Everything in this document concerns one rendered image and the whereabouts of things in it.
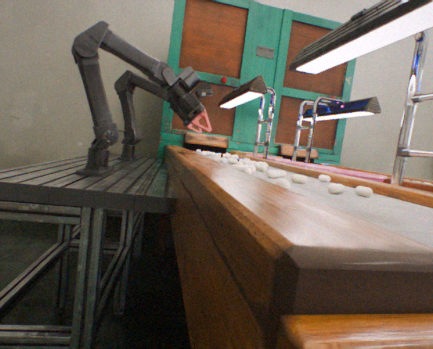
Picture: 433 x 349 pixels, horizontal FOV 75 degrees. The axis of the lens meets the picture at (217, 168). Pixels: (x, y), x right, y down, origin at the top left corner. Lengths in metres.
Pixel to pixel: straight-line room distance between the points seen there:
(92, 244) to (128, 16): 2.51
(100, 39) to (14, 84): 2.22
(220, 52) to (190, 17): 0.29
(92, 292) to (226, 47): 1.71
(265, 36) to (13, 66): 2.17
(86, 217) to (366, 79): 3.14
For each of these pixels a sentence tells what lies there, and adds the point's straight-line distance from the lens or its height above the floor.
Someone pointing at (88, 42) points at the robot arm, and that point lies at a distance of 0.96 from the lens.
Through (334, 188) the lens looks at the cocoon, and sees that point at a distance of 0.57.
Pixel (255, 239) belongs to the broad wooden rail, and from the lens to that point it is 0.16.
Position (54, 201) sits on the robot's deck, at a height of 0.64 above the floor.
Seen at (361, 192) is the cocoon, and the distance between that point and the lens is 0.62.
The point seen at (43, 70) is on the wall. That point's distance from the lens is 3.05.
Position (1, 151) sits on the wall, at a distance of 3.16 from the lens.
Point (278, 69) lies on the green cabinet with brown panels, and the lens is 2.14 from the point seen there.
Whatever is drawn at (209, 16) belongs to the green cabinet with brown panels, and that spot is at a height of 1.63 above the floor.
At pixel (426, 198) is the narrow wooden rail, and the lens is 0.63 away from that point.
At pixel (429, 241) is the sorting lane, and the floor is 0.74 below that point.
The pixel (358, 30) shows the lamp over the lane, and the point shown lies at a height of 1.05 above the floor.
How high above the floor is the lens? 0.80
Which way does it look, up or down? 5 degrees down
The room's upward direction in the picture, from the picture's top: 7 degrees clockwise
